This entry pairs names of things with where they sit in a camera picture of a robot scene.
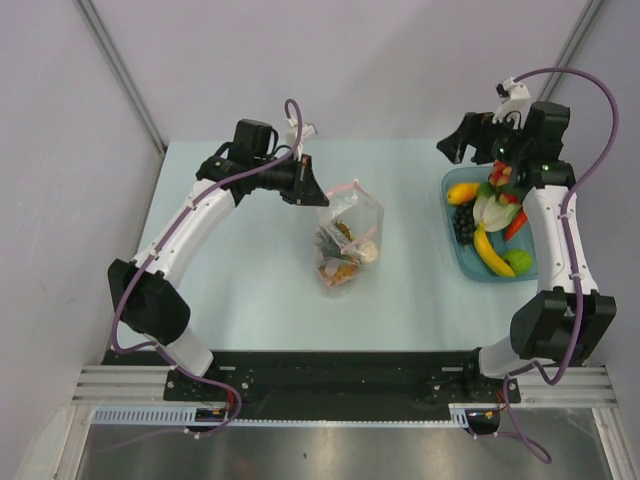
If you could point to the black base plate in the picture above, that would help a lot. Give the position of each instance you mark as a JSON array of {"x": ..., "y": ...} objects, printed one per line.
[{"x": 343, "y": 386}]

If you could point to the white green cabbage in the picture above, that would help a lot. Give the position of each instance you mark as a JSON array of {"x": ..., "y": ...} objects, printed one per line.
[{"x": 489, "y": 212}]

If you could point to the dark blue grape bunch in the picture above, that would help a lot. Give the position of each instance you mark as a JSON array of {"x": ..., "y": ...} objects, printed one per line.
[{"x": 463, "y": 223}]

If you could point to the corner aluminium post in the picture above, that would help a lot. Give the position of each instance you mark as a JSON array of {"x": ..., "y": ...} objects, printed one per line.
[
  {"x": 106, "y": 45},
  {"x": 578, "y": 35}
]

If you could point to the red strawberry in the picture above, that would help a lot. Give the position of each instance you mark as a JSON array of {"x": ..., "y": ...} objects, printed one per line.
[{"x": 516, "y": 224}]

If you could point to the green round fruit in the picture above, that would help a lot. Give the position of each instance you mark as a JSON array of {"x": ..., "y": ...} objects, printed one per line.
[{"x": 520, "y": 261}]

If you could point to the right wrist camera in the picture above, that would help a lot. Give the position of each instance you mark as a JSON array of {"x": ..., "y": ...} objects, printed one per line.
[{"x": 514, "y": 98}]

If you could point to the orange toy pineapple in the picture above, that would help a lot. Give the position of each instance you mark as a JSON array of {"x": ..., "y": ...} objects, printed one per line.
[{"x": 334, "y": 267}]

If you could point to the left corner aluminium post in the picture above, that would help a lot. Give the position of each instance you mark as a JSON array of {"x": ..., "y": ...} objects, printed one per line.
[{"x": 106, "y": 45}]

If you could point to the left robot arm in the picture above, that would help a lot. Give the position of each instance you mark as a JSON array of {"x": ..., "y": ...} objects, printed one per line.
[{"x": 144, "y": 290}]

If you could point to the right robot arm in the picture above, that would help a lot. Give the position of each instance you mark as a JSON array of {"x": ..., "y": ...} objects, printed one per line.
[{"x": 566, "y": 319}]

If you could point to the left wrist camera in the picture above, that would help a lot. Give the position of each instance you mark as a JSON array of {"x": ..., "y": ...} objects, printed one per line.
[{"x": 298, "y": 134}]

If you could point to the yellow toy banana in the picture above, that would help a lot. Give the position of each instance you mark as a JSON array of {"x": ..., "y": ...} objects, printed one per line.
[{"x": 488, "y": 255}]

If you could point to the yellow toy mango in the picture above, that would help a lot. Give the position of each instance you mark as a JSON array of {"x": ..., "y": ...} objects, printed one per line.
[{"x": 462, "y": 193}]

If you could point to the clear zip top bag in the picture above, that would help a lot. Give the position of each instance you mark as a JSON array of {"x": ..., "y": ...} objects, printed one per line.
[{"x": 362, "y": 213}]

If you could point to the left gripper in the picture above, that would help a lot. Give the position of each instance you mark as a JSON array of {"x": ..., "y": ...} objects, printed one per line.
[{"x": 303, "y": 189}]

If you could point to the right corner aluminium post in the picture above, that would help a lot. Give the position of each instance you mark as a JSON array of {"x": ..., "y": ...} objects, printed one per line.
[{"x": 578, "y": 35}]

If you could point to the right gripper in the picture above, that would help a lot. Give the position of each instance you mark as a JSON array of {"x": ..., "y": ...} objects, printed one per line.
[{"x": 454, "y": 146}]

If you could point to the aluminium frame rail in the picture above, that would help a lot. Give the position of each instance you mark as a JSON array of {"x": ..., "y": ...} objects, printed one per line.
[{"x": 120, "y": 385}]

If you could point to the teal plastic food tray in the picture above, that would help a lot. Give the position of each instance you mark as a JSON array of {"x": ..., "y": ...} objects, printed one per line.
[{"x": 491, "y": 237}]

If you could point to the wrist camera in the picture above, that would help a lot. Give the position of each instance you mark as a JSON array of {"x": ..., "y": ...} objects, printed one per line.
[
  {"x": 514, "y": 98},
  {"x": 298, "y": 134}
]

